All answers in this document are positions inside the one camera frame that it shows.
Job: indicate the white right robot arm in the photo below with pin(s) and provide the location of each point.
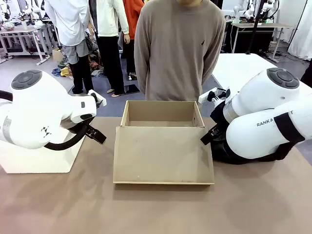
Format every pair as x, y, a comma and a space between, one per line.
256, 136

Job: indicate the pile of colourful clothes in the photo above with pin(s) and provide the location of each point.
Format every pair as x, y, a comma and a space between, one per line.
64, 72

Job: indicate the black leather shoe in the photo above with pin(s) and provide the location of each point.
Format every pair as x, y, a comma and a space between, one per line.
219, 151

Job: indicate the brown cardboard shoe box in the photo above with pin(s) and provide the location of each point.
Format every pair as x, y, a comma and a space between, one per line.
161, 156

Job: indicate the white storage box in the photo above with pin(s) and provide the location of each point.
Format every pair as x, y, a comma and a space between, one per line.
36, 161

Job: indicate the black floor base plate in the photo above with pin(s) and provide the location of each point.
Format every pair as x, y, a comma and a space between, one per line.
132, 89

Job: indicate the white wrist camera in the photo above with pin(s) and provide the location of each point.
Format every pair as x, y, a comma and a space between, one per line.
98, 98
206, 96

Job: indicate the person in beige sweater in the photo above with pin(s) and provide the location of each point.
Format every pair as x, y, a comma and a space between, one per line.
178, 48

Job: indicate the person in grey shorts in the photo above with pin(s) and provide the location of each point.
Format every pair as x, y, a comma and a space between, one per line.
68, 19

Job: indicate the black stand pole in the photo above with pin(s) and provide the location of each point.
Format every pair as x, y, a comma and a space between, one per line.
254, 26

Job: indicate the person in white jacket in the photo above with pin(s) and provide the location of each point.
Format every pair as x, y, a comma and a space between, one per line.
109, 17

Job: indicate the brown topped background table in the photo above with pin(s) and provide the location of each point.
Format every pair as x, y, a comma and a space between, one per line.
263, 25

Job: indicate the small background cardboard box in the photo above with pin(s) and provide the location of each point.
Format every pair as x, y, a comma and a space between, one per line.
57, 54

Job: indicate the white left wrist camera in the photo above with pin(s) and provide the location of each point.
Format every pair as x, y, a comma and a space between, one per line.
98, 98

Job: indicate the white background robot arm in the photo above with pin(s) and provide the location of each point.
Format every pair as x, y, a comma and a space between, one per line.
237, 11
269, 7

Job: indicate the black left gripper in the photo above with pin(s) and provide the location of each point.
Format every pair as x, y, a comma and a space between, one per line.
80, 126

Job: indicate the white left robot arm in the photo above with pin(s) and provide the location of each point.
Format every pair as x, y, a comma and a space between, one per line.
36, 109

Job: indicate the white background robot arms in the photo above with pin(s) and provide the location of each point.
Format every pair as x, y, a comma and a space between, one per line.
34, 7

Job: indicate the person in orange top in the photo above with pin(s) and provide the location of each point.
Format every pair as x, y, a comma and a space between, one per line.
132, 17

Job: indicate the white background desk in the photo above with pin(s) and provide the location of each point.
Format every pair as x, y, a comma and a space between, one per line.
22, 30

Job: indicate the white hanging cloth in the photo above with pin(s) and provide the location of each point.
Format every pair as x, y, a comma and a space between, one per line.
302, 36

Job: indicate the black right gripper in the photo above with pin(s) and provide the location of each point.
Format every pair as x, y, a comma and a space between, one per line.
219, 117

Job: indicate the white side table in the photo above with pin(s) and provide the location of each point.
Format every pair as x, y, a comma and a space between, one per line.
239, 65

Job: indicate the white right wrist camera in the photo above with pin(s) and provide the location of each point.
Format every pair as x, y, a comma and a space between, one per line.
206, 96

